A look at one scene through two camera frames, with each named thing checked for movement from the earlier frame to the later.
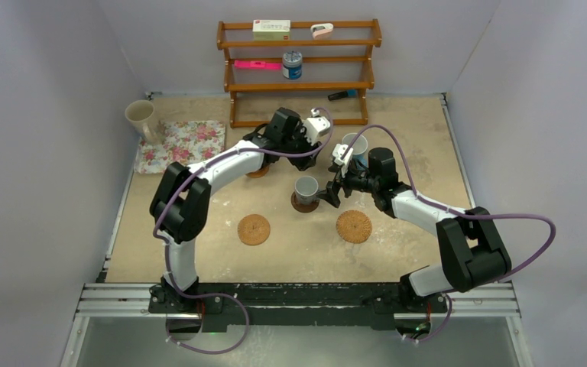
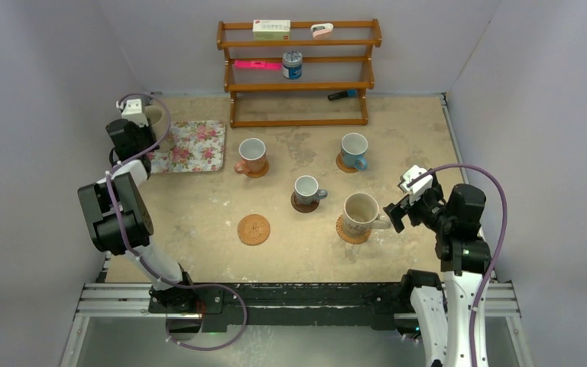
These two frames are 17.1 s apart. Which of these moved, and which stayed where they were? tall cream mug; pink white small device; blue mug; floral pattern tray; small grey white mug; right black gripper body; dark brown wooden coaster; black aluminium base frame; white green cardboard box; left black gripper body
Moved: tall cream mug; right black gripper body; left black gripper body
Stayed: floral pattern tray; dark brown wooden coaster; pink white small device; small grey white mug; white green cardboard box; blue mug; black aluminium base frame
